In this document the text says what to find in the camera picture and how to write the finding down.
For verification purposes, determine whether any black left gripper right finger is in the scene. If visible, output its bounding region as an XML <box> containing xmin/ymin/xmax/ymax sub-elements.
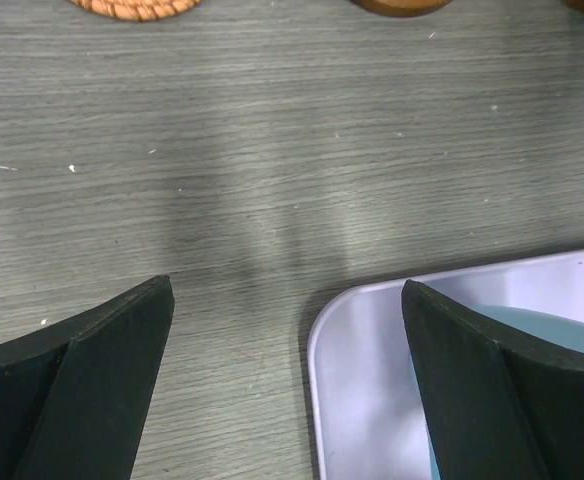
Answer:
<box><xmin>402</xmin><ymin>280</ymin><xmax>584</xmax><ymax>479</ymax></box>

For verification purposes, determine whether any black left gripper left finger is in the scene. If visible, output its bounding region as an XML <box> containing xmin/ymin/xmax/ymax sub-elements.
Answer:
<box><xmin>0</xmin><ymin>275</ymin><xmax>175</xmax><ymax>479</ymax></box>

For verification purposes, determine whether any lavender plastic tray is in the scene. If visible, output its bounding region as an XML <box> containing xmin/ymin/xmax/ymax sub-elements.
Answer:
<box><xmin>307</xmin><ymin>250</ymin><xmax>584</xmax><ymax>479</ymax></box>

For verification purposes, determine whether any white and blue mug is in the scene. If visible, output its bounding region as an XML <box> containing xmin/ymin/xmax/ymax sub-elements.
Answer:
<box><xmin>430</xmin><ymin>305</ymin><xmax>584</xmax><ymax>479</ymax></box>

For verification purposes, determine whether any woven rattan coaster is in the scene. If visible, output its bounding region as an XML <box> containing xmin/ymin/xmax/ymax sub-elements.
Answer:
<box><xmin>71</xmin><ymin>0</ymin><xmax>201</xmax><ymax>22</ymax></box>

